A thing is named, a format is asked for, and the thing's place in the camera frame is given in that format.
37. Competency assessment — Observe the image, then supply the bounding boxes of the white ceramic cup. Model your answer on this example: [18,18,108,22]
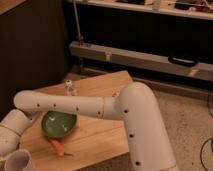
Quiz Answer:
[4,149,34,171]

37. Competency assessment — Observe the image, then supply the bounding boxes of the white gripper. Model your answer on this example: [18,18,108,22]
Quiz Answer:
[0,109,37,156]

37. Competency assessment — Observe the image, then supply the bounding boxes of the orange carrot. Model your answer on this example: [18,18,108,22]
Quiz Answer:
[49,139,71,157]

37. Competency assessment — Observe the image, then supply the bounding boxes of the grey metal beam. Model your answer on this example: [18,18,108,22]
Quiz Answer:
[69,41,213,81]

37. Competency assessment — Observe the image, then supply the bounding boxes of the green bowl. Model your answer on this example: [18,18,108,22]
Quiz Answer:
[41,111,77,138]

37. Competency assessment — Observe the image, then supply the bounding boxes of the black handle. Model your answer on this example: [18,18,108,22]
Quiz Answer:
[168,57,198,67]

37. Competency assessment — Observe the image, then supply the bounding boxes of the black cable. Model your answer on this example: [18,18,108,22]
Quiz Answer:
[199,137,213,171]

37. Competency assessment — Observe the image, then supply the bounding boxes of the metal pole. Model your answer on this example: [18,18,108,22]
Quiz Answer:
[73,0,84,44]

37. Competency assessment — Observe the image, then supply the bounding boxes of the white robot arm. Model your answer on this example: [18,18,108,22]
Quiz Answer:
[0,82,179,171]

